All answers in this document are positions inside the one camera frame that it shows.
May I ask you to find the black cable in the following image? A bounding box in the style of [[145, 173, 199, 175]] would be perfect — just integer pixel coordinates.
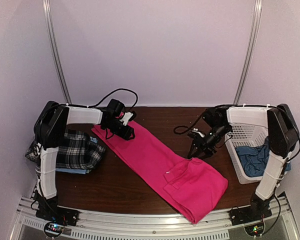
[[87, 88, 139, 113], [173, 113, 208, 136]]

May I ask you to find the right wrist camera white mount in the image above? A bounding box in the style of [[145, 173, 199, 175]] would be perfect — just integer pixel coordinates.
[[187, 128, 205, 140]]

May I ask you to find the round circuit board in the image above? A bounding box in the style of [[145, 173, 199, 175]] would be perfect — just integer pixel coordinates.
[[244, 222, 265, 237], [43, 221, 65, 238]]

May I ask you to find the blue denim garment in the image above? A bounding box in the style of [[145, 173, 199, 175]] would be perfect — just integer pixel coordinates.
[[234, 137, 292, 177]]

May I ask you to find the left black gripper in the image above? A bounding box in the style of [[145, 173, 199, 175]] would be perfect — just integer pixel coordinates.
[[105, 119, 136, 141]]

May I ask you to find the black white plaid shirt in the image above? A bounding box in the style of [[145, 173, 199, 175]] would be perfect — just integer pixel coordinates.
[[24, 128, 107, 171]]

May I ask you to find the aluminium frame post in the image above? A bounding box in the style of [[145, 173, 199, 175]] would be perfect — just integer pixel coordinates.
[[42, 0, 72, 104], [233, 0, 263, 105]]

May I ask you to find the white plastic laundry basket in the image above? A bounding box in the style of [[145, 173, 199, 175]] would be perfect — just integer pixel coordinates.
[[223, 122, 276, 186]]

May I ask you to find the right black cable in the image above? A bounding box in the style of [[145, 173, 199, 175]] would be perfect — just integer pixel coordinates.
[[173, 113, 208, 136]]

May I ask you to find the left round circuit board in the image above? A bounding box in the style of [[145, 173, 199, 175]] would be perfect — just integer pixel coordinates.
[[43, 221, 65, 238]]

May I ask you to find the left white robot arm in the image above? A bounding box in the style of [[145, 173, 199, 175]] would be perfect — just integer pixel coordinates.
[[33, 99, 137, 222]]

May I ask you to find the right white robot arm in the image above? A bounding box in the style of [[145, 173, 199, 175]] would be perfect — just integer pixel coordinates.
[[186, 103, 300, 221]]

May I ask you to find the right aluminium frame post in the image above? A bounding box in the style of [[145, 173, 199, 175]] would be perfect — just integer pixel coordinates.
[[233, 0, 263, 105]]

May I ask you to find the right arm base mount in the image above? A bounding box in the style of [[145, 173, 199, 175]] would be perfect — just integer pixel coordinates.
[[228, 205, 272, 226]]

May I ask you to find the right round circuit board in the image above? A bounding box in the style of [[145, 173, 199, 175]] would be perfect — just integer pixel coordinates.
[[244, 222, 265, 237]]

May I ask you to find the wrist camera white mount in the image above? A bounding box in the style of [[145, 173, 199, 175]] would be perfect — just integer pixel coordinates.
[[119, 111, 137, 126], [187, 128, 205, 140]]

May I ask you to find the pink shirt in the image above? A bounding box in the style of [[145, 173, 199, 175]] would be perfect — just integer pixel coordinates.
[[92, 121, 228, 224]]

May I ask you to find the left aluminium frame post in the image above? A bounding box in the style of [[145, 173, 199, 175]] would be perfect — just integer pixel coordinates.
[[42, 0, 72, 104]]

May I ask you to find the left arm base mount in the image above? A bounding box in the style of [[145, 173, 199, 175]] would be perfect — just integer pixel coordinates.
[[35, 206, 79, 227]]

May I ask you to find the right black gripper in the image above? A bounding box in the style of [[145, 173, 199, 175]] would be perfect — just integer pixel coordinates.
[[188, 124, 231, 162]]

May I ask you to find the left black cable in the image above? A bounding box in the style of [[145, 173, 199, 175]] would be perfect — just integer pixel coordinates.
[[87, 88, 139, 113]]

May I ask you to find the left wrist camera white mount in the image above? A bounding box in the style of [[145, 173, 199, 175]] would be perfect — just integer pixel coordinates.
[[119, 111, 137, 126]]

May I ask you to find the front aluminium rail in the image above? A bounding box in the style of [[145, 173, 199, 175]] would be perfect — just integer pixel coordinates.
[[8, 196, 300, 240]]

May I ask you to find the folded light blue shirt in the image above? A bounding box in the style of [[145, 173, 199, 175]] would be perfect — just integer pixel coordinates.
[[55, 136, 100, 175]]

